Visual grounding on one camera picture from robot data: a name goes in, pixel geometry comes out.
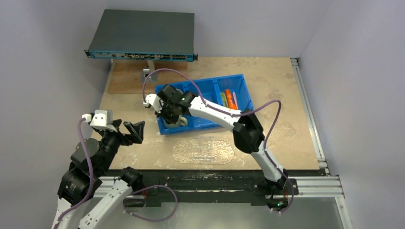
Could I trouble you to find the clear textured oval tray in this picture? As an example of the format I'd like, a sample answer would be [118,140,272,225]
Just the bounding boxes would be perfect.
[172,139,234,165]

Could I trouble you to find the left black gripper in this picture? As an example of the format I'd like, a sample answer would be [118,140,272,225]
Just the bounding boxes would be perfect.
[97,119,144,174]

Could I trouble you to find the black aluminium base frame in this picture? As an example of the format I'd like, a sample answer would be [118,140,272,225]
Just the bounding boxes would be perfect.
[85,169,344,208]

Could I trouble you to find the clear plastic holder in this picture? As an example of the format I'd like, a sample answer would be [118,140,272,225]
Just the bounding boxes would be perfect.
[185,136,216,164]

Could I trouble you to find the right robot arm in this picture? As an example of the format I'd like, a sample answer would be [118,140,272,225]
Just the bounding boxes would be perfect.
[143,84,289,194]

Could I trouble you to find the grey network switch box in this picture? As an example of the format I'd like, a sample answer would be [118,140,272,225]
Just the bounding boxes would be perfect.
[85,9,198,62]

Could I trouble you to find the wooden base board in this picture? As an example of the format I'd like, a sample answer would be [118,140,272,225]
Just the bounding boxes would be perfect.
[105,60,197,94]

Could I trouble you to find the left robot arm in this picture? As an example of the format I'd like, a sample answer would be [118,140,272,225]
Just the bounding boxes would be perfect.
[53,115,145,229]

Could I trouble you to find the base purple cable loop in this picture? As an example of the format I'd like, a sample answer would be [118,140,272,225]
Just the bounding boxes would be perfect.
[122,185,177,222]

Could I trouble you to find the light green mug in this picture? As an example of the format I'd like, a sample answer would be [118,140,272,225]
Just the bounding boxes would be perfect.
[163,115,188,129]

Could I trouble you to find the metal switch stand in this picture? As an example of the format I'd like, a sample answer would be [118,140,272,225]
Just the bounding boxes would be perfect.
[140,60,158,83]

